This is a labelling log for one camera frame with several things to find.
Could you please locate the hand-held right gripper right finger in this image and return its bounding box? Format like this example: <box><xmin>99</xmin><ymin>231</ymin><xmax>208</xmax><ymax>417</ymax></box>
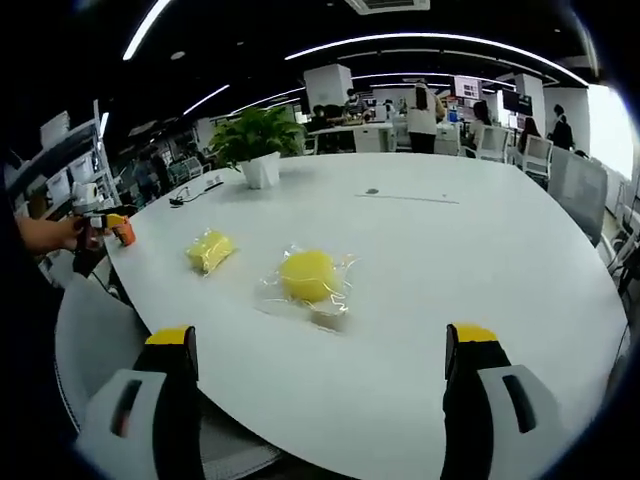
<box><xmin>441</xmin><ymin>322</ymin><xmax>561</xmax><ymax>480</ymax></box>

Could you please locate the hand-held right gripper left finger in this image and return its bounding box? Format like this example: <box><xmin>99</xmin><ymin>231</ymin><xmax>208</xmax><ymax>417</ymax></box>
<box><xmin>74</xmin><ymin>324</ymin><xmax>202</xmax><ymax>480</ymax></box>

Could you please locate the rectangular yellow silicone block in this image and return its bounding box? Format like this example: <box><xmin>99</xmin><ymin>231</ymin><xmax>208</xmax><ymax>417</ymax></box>
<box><xmin>185</xmin><ymin>227</ymin><xmax>241</xmax><ymax>277</ymax></box>

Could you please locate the round yellow silicone block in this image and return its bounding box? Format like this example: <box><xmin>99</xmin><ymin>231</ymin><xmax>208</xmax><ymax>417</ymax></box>
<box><xmin>254</xmin><ymin>242</ymin><xmax>362</xmax><ymax>332</ymax></box>

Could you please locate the person's left hand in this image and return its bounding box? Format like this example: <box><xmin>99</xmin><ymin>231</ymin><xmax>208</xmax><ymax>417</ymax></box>
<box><xmin>16</xmin><ymin>214</ymin><xmax>90</xmax><ymax>252</ymax></box>

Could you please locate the metal storage shelf with boxes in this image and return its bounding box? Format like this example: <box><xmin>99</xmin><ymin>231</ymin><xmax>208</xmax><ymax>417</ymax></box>
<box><xmin>3</xmin><ymin>98</ymin><xmax>122</xmax><ymax>221</ymax></box>

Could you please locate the grey mesh office chair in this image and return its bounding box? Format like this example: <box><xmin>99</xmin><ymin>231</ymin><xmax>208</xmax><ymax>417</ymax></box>
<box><xmin>546</xmin><ymin>146</ymin><xmax>610</xmax><ymax>247</ymax></box>
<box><xmin>53</xmin><ymin>276</ymin><xmax>284</xmax><ymax>474</ymax></box>

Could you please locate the person's dark clothing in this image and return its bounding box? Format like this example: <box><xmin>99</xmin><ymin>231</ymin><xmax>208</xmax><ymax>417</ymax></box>
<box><xmin>0</xmin><ymin>149</ymin><xmax>69</xmax><ymax>480</ymax></box>

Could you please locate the white angular plant pot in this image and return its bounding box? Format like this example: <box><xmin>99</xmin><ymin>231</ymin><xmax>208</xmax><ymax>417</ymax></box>
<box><xmin>240</xmin><ymin>151</ymin><xmax>282</xmax><ymax>191</ymax></box>

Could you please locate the green potted plant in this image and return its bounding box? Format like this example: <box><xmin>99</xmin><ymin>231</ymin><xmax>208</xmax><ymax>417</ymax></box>
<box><xmin>208</xmin><ymin>105</ymin><xmax>308</xmax><ymax>174</ymax></box>

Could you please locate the long ceiling light strip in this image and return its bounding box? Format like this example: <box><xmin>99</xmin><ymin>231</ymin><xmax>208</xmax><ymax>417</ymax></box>
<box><xmin>122</xmin><ymin>0</ymin><xmax>174</xmax><ymax>62</ymax></box>
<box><xmin>283</xmin><ymin>32</ymin><xmax>590</xmax><ymax>89</ymax></box>

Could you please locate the white mesh office chair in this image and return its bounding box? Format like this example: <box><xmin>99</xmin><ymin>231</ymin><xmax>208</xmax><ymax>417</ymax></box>
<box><xmin>521</xmin><ymin>134</ymin><xmax>555</xmax><ymax>182</ymax></box>
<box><xmin>476</xmin><ymin>124</ymin><xmax>512</xmax><ymax>162</ymax></box>

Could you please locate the ceiling air vent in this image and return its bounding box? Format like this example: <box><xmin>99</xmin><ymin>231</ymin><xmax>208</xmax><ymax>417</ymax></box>
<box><xmin>343</xmin><ymin>0</ymin><xmax>431</xmax><ymax>15</ymax></box>

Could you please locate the black cable on table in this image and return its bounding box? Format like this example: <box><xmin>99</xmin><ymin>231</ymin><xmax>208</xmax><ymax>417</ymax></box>
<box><xmin>168</xmin><ymin>182</ymin><xmax>225</xmax><ymax>208</ymax></box>

